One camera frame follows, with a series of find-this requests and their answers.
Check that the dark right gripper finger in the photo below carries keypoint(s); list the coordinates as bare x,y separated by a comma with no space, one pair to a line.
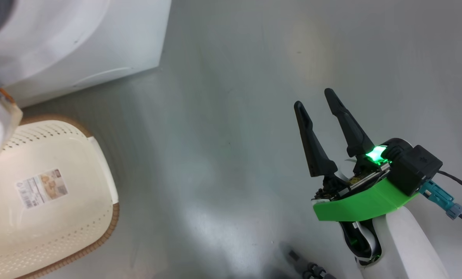
316,155
351,130

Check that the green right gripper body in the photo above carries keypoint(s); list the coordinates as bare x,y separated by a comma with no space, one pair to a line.
359,203

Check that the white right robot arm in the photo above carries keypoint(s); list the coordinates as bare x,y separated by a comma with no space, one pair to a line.
409,248

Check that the dark grey robot base part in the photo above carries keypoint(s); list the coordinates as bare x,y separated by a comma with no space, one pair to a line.
312,271

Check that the white front-load washing machine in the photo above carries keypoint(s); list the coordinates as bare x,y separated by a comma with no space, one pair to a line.
79,42

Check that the white perforated laundry basket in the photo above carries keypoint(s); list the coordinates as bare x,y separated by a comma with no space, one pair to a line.
60,240

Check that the basket product label sticker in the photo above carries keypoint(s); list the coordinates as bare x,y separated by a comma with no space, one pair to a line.
40,189

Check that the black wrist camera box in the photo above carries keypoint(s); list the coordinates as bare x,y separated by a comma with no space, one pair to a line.
417,168

